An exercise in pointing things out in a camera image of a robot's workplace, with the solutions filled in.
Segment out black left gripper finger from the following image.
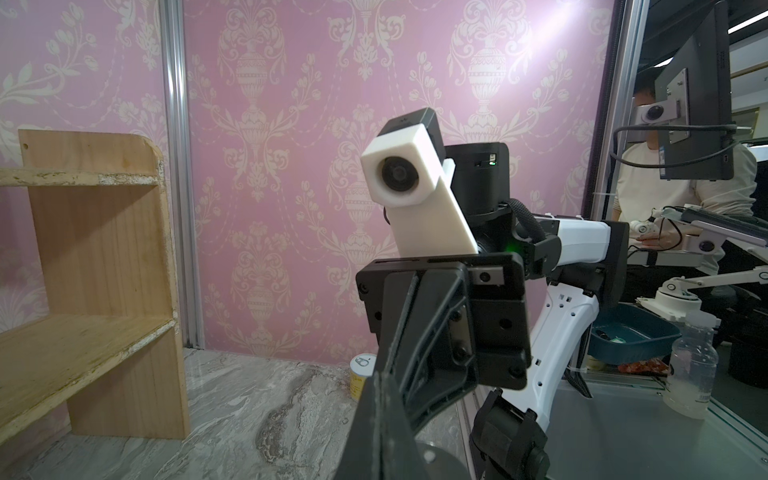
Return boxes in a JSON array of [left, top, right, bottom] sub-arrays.
[[335, 373, 428, 479]]

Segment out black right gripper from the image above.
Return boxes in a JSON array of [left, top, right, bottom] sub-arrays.
[[356, 253, 532, 432]]

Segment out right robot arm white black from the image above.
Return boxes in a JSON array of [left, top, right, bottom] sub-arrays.
[[337, 136, 627, 479]]

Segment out white yellow round tin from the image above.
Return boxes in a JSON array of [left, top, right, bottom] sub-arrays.
[[349, 353, 376, 401]]

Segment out dark teal plastic tray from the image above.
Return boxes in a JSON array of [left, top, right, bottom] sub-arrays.
[[588, 303, 681, 366]]

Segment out seated person white shirt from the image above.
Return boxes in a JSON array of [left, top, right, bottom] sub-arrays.
[[611, 67, 758, 282]]

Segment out clear plastic bottle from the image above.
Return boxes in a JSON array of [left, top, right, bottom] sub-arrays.
[[662, 311, 719, 420]]

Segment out wooden two-tier shelf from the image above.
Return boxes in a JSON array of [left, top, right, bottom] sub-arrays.
[[1, 129, 190, 441]]

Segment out black computer monitor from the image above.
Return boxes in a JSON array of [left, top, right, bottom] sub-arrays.
[[655, 1, 734, 181]]

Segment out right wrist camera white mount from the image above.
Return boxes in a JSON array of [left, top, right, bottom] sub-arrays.
[[360, 107, 479, 258]]

